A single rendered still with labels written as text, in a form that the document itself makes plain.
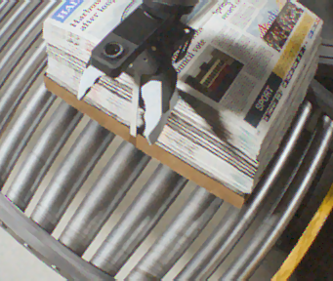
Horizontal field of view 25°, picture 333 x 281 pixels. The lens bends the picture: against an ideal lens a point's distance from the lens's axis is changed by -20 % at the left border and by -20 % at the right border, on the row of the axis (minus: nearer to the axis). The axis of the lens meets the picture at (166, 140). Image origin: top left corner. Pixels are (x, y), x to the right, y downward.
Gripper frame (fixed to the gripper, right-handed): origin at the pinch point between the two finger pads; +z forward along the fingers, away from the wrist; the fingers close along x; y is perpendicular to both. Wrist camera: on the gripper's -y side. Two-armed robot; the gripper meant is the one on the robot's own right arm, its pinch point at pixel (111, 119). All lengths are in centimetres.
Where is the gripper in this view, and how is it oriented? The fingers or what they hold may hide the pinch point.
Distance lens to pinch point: 109.2
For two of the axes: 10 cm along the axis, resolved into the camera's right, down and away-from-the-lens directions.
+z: -3.1, 7.5, 5.9
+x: -8.3, -5.1, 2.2
